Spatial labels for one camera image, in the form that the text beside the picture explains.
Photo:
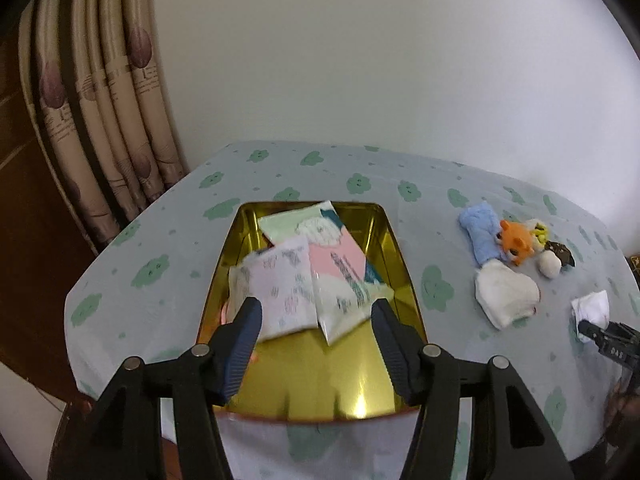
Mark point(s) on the person right hand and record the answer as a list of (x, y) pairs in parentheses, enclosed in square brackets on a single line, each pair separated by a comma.
[(621, 416)]

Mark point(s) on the orange plush toy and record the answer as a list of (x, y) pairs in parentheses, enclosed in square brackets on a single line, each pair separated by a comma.
[(515, 241)]

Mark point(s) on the green white printed packet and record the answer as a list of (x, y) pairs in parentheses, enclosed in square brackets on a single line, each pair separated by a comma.
[(305, 224)]

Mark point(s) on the red gold tin box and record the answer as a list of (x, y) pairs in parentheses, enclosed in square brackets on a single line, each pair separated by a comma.
[(299, 377)]

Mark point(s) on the beige patterned curtain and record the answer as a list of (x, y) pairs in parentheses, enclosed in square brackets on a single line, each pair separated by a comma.
[(90, 78)]

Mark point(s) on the small white round plush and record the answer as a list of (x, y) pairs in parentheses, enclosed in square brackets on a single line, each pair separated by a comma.
[(549, 265)]

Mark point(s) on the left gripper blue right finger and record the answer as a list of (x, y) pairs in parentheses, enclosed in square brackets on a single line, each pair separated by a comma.
[(401, 349)]

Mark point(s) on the blue green cloud tablecloth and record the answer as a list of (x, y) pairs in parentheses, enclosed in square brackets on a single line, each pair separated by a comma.
[(144, 296)]

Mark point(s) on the white yellow fluffy pouch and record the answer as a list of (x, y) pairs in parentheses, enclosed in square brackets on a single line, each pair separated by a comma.
[(539, 233)]

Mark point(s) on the white floral cloth pouch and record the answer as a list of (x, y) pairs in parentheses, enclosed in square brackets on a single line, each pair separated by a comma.
[(280, 279)]

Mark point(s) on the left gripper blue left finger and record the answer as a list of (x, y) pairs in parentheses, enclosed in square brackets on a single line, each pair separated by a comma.
[(230, 349)]

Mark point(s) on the light blue towel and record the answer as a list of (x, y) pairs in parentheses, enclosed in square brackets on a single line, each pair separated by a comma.
[(482, 225)]

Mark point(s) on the white towel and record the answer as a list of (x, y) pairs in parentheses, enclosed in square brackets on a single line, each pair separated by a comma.
[(593, 308)]

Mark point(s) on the white knitted sock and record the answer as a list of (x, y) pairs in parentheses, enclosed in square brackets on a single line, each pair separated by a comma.
[(504, 295)]

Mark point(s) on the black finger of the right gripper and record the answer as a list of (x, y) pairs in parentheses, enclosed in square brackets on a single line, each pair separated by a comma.
[(590, 332)]

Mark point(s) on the brown wooden door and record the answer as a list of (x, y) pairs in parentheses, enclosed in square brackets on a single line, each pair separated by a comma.
[(42, 251)]

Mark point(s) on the pink white printed packet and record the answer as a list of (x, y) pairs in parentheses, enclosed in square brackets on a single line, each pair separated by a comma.
[(345, 284)]

